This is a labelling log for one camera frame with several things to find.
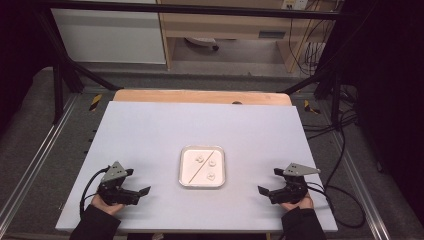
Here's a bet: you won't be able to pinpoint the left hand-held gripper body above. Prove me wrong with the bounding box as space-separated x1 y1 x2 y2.
97 161 140 206

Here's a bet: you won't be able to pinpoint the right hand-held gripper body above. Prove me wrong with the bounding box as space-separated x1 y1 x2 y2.
268 162 322 205

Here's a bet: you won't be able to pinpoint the square metal tray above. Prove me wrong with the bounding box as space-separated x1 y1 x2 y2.
178 145 226 190

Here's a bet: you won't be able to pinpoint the person's right hand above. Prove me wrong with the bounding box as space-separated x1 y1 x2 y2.
279 194 315 212

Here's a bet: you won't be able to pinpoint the person's left hand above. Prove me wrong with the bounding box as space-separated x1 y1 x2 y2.
90 194 126 216

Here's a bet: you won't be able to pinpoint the wooden table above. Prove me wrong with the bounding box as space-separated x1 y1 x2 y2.
112 88 293 107

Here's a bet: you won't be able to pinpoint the white cabinet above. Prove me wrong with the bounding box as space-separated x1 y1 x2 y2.
51 7 167 65

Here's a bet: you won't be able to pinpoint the black curtain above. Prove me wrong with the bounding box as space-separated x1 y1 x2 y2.
0 0 56 136
339 0 424 228

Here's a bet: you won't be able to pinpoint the chair base with caster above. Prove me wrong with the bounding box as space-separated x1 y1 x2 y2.
184 36 221 52

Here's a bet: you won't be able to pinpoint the light wooden desk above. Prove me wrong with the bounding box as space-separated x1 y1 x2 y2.
156 0 338 73

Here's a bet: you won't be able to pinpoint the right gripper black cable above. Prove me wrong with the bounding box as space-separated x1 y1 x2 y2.
305 181 367 230

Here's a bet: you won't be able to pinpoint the aluminium floor rail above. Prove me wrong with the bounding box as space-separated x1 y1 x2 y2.
333 132 392 240
0 94 80 228

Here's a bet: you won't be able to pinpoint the black floor cables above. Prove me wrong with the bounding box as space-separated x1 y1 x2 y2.
301 84 360 142

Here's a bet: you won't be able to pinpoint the black metal frame stand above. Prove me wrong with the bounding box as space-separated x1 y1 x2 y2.
35 9 124 125
282 64 345 125

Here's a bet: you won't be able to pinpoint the hanging black cables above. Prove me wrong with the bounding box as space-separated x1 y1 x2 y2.
287 9 335 77

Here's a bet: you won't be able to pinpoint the white wall socket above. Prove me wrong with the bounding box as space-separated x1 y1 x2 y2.
281 0 310 11

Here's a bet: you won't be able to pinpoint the black metal frame bar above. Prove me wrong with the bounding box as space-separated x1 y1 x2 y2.
39 0 344 20

